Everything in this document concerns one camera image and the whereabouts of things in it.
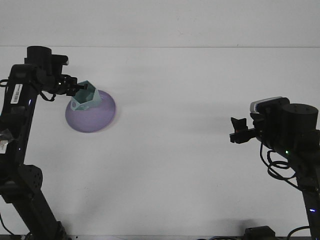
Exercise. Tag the pale purple round plate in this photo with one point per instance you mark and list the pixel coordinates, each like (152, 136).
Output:
(92, 120)

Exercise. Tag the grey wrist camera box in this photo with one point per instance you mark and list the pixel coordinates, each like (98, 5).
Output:
(257, 106)
(60, 60)

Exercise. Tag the pale blue faceted cup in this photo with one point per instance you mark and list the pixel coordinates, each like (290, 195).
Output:
(87, 96)

